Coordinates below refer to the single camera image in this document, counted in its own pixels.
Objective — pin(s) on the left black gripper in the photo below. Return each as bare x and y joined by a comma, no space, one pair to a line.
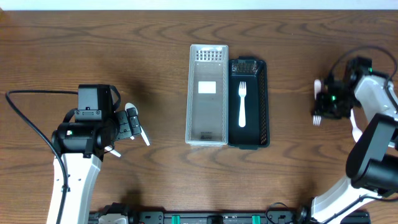
123,125

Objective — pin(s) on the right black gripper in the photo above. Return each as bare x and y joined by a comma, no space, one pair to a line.
321,109

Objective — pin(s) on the white plastic fork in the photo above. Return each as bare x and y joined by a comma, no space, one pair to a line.
242,111
317,89

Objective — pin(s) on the black plastic basket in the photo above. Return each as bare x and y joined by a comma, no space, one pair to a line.
256,133

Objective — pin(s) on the white plastic spoon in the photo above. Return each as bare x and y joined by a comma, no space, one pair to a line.
356,132
110,149
143,134

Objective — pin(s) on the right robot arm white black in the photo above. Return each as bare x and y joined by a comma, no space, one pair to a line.
371,174

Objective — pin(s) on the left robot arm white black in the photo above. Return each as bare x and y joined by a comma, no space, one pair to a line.
80,148

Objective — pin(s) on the clear plastic basket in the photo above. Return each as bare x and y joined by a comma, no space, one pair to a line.
207,97

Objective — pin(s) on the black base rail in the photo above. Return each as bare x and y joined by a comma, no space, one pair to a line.
121,213

